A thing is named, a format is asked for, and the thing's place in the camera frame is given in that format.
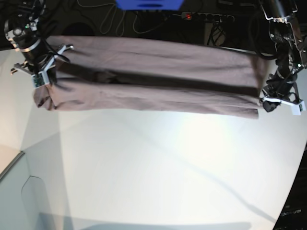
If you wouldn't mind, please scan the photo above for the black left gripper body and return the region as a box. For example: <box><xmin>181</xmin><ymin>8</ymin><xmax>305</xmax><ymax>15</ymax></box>
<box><xmin>262</xmin><ymin>72</ymin><xmax>300</xmax><ymax>101</ymax></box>

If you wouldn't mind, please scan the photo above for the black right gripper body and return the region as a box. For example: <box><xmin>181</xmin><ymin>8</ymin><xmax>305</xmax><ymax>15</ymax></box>
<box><xmin>21</xmin><ymin>43</ymin><xmax>69</xmax><ymax>65</ymax></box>

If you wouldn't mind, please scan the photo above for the mauve grey t-shirt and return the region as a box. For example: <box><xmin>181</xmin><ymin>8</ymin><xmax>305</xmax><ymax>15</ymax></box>
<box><xmin>33</xmin><ymin>36</ymin><xmax>268</xmax><ymax>119</ymax></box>

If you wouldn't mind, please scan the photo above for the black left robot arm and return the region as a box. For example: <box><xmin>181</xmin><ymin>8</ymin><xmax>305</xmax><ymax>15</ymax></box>
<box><xmin>248</xmin><ymin>0</ymin><xmax>307</xmax><ymax>115</ymax></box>

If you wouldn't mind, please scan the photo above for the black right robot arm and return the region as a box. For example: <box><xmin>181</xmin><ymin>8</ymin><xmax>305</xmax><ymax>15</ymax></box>
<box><xmin>4</xmin><ymin>0</ymin><xmax>73</xmax><ymax>88</ymax></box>

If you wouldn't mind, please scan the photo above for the black power strip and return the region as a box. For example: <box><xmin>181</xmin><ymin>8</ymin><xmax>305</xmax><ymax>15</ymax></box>
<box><xmin>181</xmin><ymin>12</ymin><xmax>235</xmax><ymax>23</ymax></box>

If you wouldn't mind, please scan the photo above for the blue plastic bin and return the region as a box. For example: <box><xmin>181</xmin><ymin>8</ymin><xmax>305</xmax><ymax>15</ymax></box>
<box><xmin>116</xmin><ymin>0</ymin><xmax>184</xmax><ymax>11</ymax></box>

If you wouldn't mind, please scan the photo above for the white cardboard box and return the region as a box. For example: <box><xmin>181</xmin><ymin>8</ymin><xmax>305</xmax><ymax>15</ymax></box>
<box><xmin>0</xmin><ymin>152</ymin><xmax>46</xmax><ymax>230</ymax></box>

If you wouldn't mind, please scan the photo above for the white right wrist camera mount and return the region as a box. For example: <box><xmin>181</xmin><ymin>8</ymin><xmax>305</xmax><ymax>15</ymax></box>
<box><xmin>10</xmin><ymin>44</ymin><xmax>75</xmax><ymax>88</ymax></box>

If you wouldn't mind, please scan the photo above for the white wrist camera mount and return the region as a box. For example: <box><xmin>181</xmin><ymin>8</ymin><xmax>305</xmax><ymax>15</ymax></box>
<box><xmin>261</xmin><ymin>96</ymin><xmax>306</xmax><ymax>115</ymax></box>
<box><xmin>10</xmin><ymin>44</ymin><xmax>75</xmax><ymax>88</ymax></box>

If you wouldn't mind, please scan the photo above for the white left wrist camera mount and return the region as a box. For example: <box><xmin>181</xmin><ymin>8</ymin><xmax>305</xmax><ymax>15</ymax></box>
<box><xmin>261</xmin><ymin>96</ymin><xmax>306</xmax><ymax>115</ymax></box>

